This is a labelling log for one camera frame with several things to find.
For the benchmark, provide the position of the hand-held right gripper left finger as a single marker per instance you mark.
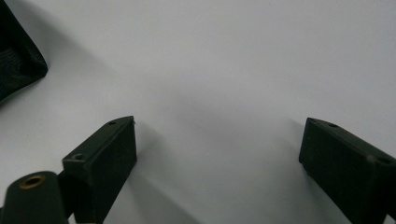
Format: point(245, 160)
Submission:
point(102, 161)

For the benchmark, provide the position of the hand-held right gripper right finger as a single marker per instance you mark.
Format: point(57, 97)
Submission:
point(345, 168)

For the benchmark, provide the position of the black pencil case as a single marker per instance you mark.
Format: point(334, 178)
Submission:
point(15, 56)

